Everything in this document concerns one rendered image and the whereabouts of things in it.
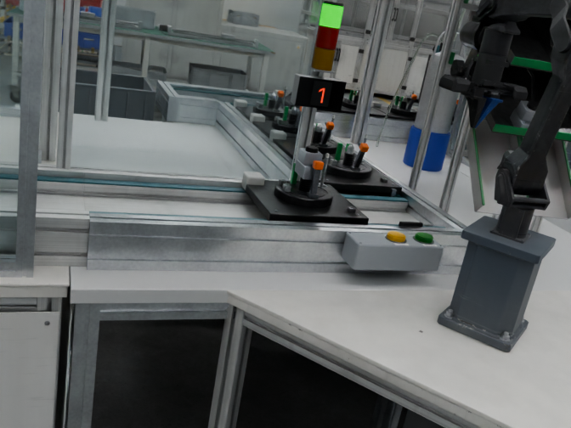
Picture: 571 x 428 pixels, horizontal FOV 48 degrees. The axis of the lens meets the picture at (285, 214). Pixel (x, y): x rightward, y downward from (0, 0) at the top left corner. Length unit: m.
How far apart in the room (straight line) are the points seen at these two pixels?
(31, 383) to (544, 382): 0.94
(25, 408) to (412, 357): 0.74
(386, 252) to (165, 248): 0.46
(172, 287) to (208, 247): 0.12
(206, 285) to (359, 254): 0.33
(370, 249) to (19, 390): 0.74
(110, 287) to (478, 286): 0.69
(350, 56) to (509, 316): 9.50
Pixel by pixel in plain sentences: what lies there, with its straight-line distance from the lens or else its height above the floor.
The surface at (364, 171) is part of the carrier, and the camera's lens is 1.79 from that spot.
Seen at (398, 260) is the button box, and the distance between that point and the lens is 1.39.
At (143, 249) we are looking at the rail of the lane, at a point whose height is 0.91.
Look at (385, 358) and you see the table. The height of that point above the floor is 0.86.
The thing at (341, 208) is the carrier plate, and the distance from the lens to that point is 1.50.
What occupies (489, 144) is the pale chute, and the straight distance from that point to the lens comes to 1.78.
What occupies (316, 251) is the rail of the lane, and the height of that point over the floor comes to 0.91.
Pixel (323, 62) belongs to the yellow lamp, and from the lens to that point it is 1.56.
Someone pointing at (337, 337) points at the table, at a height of 0.86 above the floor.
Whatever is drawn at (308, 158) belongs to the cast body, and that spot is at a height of 1.07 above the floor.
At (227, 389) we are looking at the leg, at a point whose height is 0.63.
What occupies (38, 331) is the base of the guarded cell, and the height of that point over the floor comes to 0.76.
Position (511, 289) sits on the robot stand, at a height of 0.98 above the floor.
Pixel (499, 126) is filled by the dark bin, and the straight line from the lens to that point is 1.63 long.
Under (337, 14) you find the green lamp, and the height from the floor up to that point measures 1.39.
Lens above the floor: 1.43
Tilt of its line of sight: 19 degrees down
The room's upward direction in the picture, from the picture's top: 10 degrees clockwise
